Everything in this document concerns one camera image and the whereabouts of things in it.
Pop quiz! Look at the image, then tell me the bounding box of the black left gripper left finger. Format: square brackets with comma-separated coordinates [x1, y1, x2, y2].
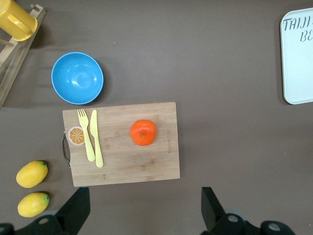
[55, 187, 90, 233]

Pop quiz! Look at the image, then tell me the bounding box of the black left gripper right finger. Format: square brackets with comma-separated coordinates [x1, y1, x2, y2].
[201, 187, 225, 232]

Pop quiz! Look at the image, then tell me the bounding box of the orange mandarin fruit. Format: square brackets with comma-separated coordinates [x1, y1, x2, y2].
[130, 119, 157, 147]

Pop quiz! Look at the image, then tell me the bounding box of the yellow lemon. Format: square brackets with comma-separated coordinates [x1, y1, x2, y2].
[17, 192, 50, 218]
[16, 161, 48, 188]

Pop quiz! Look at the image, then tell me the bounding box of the toy orange slice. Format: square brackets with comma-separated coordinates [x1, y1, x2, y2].
[67, 126, 86, 147]

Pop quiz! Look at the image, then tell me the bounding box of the yellow plastic knife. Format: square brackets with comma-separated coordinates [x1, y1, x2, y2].
[90, 109, 104, 168]

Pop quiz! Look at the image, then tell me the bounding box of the yellow plastic fork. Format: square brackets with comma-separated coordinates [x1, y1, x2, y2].
[77, 109, 96, 162]

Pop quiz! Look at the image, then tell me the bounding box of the wooden cutting board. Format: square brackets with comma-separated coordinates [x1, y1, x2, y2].
[61, 102, 181, 187]

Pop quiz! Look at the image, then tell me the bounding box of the blue bowl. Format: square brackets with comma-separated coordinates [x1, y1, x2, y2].
[51, 51, 104, 105]

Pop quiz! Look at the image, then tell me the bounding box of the wooden mug rack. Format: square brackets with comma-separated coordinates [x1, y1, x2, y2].
[0, 4, 46, 107]

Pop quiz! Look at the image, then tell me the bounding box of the cream tray with bear print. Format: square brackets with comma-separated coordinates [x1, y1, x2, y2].
[280, 7, 313, 105]

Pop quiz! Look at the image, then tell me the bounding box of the yellow mug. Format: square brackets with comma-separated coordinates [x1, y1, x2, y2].
[0, 0, 39, 42]

